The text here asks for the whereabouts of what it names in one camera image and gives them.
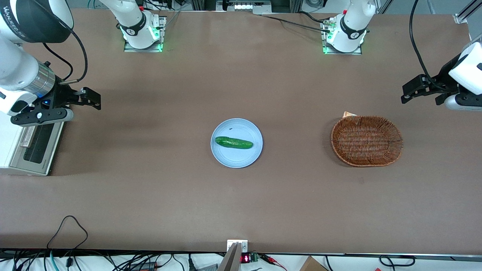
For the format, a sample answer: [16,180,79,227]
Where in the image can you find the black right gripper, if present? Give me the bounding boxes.
[38,81,101,111]

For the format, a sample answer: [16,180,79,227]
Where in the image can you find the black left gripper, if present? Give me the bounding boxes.
[401,55,462,106]

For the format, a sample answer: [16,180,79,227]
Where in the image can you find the oven door with glass window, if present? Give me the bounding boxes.
[9,120,65,176]

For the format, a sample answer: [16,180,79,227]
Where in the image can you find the white toaster oven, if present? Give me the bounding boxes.
[0,111,66,177]

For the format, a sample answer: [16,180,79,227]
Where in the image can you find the brown wicker basket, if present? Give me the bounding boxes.
[331,115,404,167]

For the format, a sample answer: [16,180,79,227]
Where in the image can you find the green cucumber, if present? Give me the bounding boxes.
[215,136,253,150]

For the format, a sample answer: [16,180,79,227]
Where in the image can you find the light blue round plate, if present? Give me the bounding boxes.
[210,118,263,169]

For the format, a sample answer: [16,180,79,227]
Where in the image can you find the white power strip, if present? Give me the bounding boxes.
[225,0,272,15]

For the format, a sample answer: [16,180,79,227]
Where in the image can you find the brown cardboard box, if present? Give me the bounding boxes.
[299,256,329,271]

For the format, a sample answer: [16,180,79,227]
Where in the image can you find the red clip leads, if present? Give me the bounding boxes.
[260,254,287,271]

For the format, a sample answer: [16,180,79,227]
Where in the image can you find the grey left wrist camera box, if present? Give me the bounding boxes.
[444,93,482,111]

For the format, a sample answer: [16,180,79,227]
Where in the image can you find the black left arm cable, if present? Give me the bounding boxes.
[409,0,452,93]

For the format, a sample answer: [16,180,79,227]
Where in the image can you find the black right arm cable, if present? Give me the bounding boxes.
[41,11,89,83]

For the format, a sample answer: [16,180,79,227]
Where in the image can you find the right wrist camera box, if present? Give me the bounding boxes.
[11,108,74,126]

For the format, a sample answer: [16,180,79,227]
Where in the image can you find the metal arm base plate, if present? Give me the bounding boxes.
[124,16,167,53]
[321,19,363,56]

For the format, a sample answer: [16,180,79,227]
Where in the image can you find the aluminium frame profile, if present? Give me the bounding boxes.
[454,0,482,25]

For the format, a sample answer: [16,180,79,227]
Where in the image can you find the black looped cable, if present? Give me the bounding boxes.
[46,215,89,251]

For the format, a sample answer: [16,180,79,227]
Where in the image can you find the black cable to arm base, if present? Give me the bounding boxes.
[260,14,333,33]

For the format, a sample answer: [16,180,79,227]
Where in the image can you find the black coiled cable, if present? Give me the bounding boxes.
[378,255,416,268]

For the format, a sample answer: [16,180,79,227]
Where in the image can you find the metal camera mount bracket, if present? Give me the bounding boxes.
[218,240,249,271]

